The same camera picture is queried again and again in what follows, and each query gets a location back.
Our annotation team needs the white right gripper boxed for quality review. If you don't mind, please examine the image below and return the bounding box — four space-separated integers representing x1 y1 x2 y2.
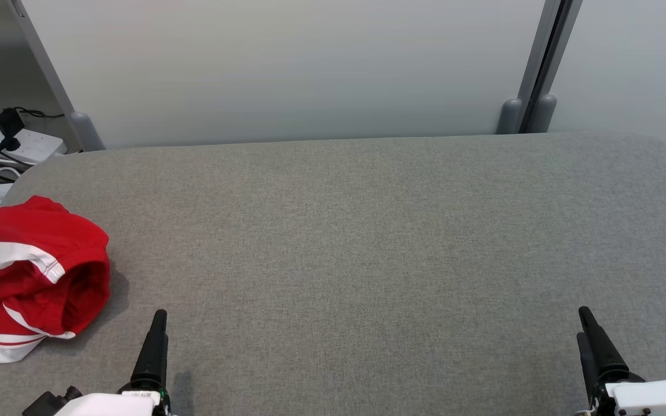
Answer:
576 306 666 416

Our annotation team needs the thin black adapter cable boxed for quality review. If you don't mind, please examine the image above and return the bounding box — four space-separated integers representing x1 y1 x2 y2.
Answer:
14 107 65 120

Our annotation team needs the grey partition post with foot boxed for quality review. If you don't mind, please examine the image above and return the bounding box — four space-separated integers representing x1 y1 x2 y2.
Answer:
527 0 583 133
6 0 105 152
496 0 562 135

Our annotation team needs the red shorts white trim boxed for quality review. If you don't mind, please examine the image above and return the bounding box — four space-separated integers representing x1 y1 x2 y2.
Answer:
0 195 112 339

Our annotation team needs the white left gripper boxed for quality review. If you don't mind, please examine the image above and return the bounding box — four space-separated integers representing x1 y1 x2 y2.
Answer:
53 309 172 416

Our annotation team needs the black power adapter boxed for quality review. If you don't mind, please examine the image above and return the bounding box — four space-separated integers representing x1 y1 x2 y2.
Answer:
0 108 25 139

